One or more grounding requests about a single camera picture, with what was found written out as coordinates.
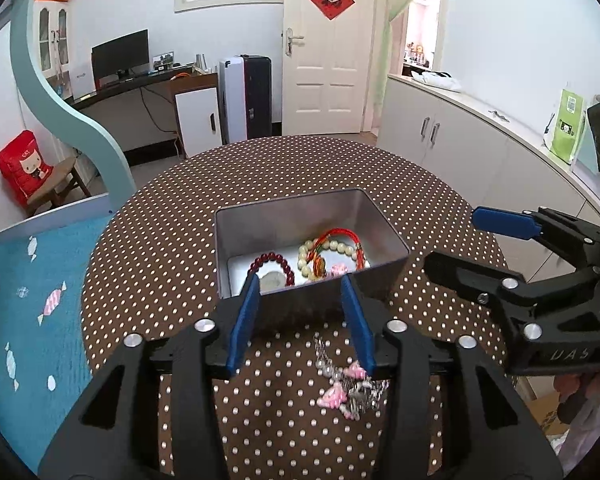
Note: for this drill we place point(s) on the black suitcase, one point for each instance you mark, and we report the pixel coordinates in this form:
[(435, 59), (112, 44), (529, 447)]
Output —
[(259, 95)]

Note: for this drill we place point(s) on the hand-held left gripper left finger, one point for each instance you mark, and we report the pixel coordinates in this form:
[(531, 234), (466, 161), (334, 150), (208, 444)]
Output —
[(242, 320)]

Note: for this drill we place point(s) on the person's right hand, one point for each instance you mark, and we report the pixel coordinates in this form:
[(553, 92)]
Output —
[(564, 385)]

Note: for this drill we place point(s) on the white plastic bag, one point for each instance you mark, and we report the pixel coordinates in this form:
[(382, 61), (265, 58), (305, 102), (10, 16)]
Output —
[(437, 81)]

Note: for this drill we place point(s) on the brown polka dot tablecloth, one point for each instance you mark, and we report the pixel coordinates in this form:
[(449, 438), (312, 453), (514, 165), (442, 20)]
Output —
[(180, 210)]

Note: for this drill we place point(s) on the bunch of keys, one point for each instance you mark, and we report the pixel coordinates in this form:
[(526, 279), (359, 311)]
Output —
[(500, 115)]

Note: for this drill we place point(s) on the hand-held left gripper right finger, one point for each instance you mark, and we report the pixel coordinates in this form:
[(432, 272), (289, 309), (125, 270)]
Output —
[(357, 325)]

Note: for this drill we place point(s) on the dark desk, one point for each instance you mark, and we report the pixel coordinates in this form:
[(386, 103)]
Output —
[(130, 85)]

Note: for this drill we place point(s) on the white router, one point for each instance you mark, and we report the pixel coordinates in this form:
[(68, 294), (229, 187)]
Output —
[(201, 64)]

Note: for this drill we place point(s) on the long white sideboard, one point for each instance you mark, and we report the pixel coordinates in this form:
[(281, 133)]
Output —
[(480, 130)]

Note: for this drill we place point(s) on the red cat pillow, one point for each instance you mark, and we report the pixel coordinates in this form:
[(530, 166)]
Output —
[(22, 167)]

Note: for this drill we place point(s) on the white glass door cabinet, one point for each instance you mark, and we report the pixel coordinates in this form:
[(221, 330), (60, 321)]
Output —
[(50, 35)]

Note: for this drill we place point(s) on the person's right forearm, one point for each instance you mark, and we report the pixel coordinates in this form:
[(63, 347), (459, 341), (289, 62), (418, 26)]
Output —
[(587, 435)]

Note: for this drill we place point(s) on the teal candy print blanket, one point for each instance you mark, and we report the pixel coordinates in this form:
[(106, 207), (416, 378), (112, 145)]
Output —
[(30, 310)]

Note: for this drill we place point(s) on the sheer green curtain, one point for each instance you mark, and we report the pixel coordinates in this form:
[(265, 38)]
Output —
[(387, 60)]

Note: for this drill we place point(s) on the black computer monitor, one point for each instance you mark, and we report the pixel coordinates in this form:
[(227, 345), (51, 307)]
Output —
[(120, 52)]

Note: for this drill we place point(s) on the small photo frame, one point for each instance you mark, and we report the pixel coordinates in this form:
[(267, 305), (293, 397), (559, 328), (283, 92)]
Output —
[(163, 60)]

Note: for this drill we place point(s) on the teal bunk bed frame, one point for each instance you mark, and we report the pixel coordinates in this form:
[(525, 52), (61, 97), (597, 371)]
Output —
[(95, 135)]

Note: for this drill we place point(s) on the white paper bag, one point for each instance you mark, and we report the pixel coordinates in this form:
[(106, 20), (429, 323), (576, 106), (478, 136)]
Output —
[(82, 82)]

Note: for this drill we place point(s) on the silver metal tin box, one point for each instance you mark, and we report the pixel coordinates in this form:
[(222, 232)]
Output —
[(300, 220)]

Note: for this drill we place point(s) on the white panel door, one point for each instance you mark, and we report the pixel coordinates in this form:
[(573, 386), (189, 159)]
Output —
[(330, 70)]

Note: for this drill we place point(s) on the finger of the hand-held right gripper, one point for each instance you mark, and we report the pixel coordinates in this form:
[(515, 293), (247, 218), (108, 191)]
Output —
[(460, 275), (500, 222)]

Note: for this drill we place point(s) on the small white door cabinet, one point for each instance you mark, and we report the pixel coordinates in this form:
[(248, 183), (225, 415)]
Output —
[(195, 120)]

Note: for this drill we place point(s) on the green paper bag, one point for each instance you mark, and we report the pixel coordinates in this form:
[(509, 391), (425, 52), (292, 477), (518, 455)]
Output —
[(565, 130)]

